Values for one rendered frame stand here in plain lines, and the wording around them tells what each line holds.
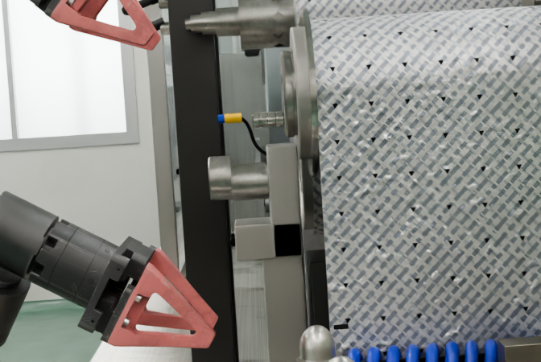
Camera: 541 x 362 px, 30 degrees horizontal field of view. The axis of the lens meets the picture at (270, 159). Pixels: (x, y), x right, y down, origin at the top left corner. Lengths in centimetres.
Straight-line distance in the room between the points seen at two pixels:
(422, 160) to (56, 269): 31
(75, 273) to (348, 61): 28
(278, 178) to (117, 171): 557
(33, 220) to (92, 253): 5
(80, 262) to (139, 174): 563
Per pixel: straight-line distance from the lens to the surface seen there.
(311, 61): 81
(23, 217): 82
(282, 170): 89
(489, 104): 84
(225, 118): 94
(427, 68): 83
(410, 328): 85
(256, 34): 111
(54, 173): 651
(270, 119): 87
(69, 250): 82
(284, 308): 92
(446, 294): 85
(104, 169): 646
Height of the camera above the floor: 125
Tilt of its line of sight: 3 degrees down
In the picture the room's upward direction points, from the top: 4 degrees counter-clockwise
